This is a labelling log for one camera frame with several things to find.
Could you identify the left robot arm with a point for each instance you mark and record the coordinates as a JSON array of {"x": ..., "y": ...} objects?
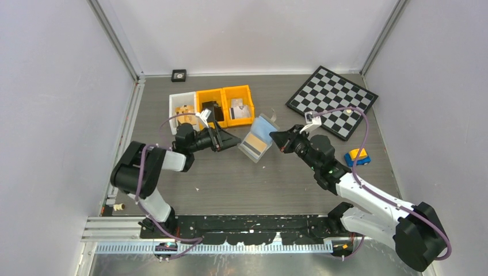
[{"x": 138, "y": 170}]

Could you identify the right orange storage bin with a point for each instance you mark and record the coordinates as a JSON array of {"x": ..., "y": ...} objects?
[{"x": 239, "y": 92}]

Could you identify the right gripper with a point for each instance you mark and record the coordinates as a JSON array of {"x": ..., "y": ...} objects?
[{"x": 285, "y": 140}]

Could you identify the cards in orange bin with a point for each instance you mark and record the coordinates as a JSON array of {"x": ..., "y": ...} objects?
[{"x": 239, "y": 109}]

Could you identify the middle orange storage bin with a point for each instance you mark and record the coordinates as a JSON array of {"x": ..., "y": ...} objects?
[{"x": 213, "y": 100}]

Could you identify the black box in bin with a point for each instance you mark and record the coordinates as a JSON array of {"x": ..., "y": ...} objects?
[{"x": 216, "y": 109}]

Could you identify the clear plastic card holder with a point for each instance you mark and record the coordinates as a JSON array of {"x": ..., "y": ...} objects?
[{"x": 261, "y": 128}]

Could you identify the white storage bin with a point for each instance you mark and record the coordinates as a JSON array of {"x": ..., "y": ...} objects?
[{"x": 183, "y": 103}]

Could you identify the small black square device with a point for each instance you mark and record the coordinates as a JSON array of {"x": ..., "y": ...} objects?
[{"x": 179, "y": 75}]

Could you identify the wooden pieces in bin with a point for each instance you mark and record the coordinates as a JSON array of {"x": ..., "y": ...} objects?
[{"x": 183, "y": 114}]

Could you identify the orange storage bin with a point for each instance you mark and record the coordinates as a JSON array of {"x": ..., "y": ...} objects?
[
  {"x": 213, "y": 100},
  {"x": 239, "y": 92}
]

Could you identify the yellow blue toy car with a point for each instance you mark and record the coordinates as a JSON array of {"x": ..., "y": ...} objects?
[{"x": 361, "y": 158}]

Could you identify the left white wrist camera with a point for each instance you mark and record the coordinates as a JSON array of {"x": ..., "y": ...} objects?
[{"x": 202, "y": 118}]

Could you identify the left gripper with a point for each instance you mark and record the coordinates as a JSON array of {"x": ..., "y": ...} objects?
[{"x": 221, "y": 140}]

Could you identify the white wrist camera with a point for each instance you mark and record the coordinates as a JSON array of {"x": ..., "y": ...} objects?
[
  {"x": 202, "y": 118},
  {"x": 313, "y": 121}
]

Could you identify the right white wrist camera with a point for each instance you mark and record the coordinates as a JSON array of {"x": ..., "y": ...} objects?
[{"x": 313, "y": 121}]

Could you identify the tan credit card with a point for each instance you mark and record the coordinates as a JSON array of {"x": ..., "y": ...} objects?
[{"x": 255, "y": 146}]

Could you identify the black white chessboard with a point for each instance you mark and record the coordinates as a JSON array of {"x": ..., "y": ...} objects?
[{"x": 326, "y": 90}]

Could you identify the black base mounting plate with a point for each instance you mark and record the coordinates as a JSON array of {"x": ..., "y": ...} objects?
[{"x": 255, "y": 230}]

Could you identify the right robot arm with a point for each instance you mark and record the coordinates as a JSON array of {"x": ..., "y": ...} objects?
[{"x": 414, "y": 232}]

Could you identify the small beige cylinder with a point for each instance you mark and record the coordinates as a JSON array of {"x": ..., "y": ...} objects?
[{"x": 118, "y": 207}]

